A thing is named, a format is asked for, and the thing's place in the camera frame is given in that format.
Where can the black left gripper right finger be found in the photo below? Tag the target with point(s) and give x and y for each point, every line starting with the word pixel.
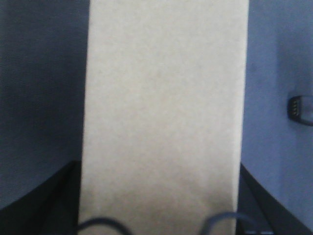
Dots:
pixel 271 216

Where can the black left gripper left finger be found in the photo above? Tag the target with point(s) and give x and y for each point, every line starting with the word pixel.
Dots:
pixel 52 208

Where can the brown cardboard package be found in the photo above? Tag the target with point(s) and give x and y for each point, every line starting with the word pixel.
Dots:
pixel 163 112

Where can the black orange barcode scanner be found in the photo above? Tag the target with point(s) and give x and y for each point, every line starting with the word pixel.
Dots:
pixel 300 109

